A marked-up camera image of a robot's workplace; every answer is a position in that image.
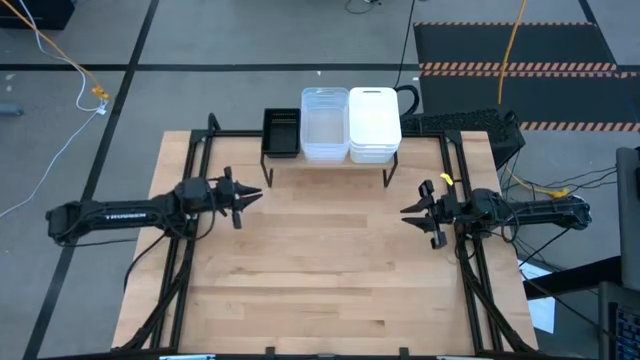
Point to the black metal table frame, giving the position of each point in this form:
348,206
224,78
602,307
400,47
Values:
446,165

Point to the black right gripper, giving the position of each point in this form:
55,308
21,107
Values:
445,212

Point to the grey monitor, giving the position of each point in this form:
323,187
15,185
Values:
629,220

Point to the yellow tape tag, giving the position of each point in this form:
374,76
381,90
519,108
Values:
446,179

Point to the wooden shelf with black legs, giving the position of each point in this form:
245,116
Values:
285,163

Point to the small grey floor object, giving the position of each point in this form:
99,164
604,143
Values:
10,109

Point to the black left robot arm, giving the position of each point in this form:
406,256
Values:
115,216

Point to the black box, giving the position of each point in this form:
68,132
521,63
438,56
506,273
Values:
35,12

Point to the white paper sheet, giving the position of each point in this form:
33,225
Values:
542,310

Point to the black slanted bar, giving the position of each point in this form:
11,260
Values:
575,277

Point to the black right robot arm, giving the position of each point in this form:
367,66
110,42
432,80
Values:
540,210

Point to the black mat with hazard stripes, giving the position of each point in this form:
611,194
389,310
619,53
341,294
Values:
550,45

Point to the dark device with blue keys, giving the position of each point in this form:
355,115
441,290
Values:
625,330

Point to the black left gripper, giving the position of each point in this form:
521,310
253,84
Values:
237,200

